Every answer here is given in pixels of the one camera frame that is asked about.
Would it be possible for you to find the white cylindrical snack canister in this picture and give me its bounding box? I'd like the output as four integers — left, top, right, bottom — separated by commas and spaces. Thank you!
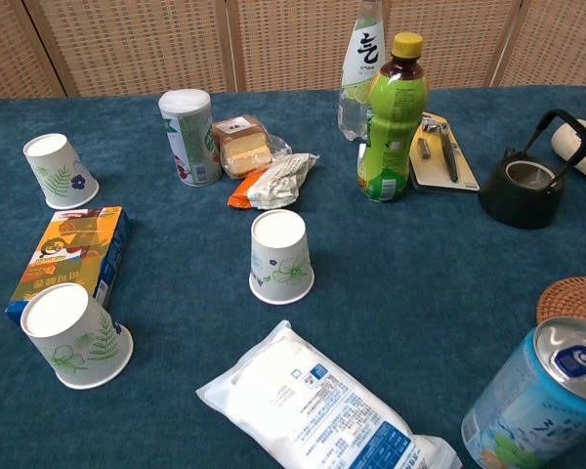
157, 89, 224, 188

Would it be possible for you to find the light blue drink can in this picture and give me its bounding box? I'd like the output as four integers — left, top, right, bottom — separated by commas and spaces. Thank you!
461, 316, 586, 469

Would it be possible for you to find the wrapped cake slice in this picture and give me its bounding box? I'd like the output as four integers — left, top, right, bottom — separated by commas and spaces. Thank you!
211, 113, 293, 180

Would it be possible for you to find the white paper cup green flower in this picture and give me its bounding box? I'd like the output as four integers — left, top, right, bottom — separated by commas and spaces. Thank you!
248, 209, 315, 306

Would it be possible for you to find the bamboo folding screen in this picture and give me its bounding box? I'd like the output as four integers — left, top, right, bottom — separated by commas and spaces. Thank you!
0, 0, 586, 99

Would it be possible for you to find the white paper cup blue flower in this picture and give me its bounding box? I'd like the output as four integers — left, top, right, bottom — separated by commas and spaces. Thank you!
22, 133, 101, 210

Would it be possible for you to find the black teapot with handle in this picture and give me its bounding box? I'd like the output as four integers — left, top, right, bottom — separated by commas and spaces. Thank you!
478, 108, 586, 231

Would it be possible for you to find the blue felt table cloth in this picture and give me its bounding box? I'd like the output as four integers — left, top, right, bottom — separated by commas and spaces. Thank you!
0, 85, 586, 469

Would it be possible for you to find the clear bottle with white label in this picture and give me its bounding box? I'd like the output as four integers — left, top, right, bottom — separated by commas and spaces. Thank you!
337, 0, 387, 144

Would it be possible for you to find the green tea bottle yellow cap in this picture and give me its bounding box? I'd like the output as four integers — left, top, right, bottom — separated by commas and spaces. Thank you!
356, 31, 430, 204

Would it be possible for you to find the white wet wipes packet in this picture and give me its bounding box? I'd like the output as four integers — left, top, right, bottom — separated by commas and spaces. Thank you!
195, 320, 463, 469

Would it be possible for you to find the white paper cup green fern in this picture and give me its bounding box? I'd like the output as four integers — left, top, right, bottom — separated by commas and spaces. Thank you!
20, 282, 135, 391

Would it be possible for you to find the orange and blue carton box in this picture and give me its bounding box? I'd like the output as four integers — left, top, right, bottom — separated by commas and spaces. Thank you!
4, 205, 132, 324

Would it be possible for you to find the razor in yellow blister pack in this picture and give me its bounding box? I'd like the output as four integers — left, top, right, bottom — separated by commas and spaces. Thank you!
408, 110, 481, 193

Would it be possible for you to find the round woven rattan coaster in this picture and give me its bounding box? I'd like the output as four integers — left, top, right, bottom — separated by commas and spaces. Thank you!
535, 276, 586, 329

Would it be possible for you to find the orange and white snack packet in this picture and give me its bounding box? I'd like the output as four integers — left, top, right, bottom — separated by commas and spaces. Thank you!
227, 152, 320, 211

